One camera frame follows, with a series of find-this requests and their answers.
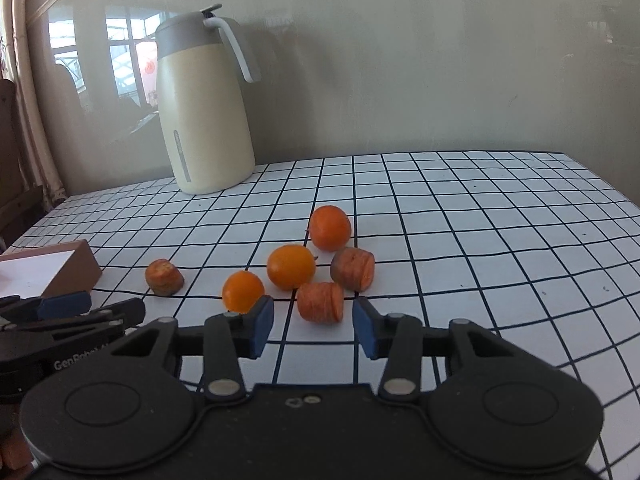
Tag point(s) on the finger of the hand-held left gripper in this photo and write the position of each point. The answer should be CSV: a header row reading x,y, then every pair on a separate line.
x,y
120,312
65,305

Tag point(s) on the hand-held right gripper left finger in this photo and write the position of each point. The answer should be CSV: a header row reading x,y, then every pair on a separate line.
x,y
262,327

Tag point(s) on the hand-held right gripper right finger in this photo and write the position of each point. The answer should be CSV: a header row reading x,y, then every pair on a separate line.
x,y
364,330

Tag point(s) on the brown cardboard box tray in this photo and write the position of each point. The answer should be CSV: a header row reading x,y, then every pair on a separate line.
x,y
50,270

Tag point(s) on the orange mandarin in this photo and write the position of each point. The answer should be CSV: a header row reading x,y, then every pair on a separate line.
x,y
291,266
243,291
330,227

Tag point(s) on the carrot piece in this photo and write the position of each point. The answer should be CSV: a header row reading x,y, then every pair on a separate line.
x,y
320,301
164,277
353,268

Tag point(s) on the person's left hand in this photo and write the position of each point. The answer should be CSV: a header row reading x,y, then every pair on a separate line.
x,y
15,452

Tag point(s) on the white black checked tablecloth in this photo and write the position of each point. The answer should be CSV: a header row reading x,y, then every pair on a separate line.
x,y
475,235

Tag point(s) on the dark wooden chair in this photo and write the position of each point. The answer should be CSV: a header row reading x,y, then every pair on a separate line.
x,y
10,160

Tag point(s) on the beige embroidered curtain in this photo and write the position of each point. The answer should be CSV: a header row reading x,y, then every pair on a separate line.
x,y
37,110

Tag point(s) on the cream thermos jug grey lid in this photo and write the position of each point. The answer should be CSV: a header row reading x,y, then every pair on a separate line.
x,y
205,120

